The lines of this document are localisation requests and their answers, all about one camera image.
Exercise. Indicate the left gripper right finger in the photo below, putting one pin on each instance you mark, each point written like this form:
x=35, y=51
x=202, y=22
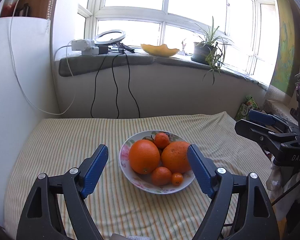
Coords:
x=240, y=207

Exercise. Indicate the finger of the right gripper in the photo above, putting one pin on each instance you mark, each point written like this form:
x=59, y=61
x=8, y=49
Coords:
x=270, y=125
x=241, y=128

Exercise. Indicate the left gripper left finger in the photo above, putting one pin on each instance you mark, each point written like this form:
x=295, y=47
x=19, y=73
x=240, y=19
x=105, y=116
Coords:
x=41, y=217

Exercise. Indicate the large round orange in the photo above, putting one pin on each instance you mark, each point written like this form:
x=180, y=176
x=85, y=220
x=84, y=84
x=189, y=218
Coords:
x=174, y=157

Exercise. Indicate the tiny kumquat orange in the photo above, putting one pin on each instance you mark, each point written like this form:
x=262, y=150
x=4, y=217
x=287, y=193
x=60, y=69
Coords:
x=177, y=179

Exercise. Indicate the small tangerine with stem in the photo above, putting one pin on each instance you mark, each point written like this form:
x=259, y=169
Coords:
x=161, y=140

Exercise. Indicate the medium mandarin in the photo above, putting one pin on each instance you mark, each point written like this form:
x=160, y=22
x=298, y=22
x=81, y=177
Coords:
x=161, y=176

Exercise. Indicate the large oval orange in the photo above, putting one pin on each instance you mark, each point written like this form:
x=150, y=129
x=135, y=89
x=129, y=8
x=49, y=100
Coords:
x=144, y=157

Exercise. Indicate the green-brown plum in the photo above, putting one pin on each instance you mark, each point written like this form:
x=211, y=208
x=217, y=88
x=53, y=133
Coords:
x=148, y=138

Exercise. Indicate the white gloved right hand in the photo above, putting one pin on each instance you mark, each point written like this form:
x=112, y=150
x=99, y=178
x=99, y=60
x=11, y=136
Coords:
x=277, y=187

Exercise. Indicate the green snack bag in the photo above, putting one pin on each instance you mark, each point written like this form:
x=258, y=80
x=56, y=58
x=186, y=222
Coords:
x=248, y=104

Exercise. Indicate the striped towel cloth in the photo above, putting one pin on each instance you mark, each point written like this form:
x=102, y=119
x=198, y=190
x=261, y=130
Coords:
x=116, y=205

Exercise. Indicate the potted spider plant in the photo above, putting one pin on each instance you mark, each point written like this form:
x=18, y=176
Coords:
x=211, y=50

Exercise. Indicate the floral white plate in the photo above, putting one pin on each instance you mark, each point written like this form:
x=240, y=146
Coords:
x=143, y=181

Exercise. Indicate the grey windowsill mat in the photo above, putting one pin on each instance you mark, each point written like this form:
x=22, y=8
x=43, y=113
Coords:
x=78, y=65

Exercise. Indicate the white power strip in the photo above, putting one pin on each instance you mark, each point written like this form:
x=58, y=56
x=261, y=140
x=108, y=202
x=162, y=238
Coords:
x=89, y=47

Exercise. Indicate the red picture poster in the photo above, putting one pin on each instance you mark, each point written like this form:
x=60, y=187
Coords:
x=8, y=8

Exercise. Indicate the yellow wall map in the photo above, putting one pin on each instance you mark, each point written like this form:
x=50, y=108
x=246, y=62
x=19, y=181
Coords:
x=285, y=68

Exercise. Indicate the white window frame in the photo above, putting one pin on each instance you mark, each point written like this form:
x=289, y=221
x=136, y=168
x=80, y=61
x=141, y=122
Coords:
x=248, y=30

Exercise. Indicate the white ring light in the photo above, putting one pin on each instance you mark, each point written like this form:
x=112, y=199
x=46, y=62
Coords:
x=109, y=37

